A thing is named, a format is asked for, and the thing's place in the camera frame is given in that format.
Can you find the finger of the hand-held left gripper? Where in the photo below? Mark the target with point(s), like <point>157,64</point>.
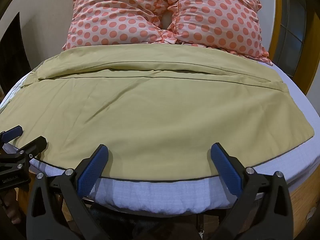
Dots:
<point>13,132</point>
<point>35,143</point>

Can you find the dark wall panel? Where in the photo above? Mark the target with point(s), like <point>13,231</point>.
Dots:
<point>13,47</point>

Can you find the wooden bed frame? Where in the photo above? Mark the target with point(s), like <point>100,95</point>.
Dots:
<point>303,205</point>

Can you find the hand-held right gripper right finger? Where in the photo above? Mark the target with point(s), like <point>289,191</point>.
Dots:
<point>225,168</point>

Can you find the pink polka dot pillow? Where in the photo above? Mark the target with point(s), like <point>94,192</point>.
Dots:
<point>220,20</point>
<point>112,17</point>

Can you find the bed with white sheet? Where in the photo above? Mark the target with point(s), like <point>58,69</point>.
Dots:
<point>155,195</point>

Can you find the yellow-green bed sheet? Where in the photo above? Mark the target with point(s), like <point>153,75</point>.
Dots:
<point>160,115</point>

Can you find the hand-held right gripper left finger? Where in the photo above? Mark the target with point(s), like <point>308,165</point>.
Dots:
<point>92,166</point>

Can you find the person's left hand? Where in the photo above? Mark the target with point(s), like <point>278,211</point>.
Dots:
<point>13,208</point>

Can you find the wooden door with glass panes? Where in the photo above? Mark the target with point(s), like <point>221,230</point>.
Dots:
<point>292,30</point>

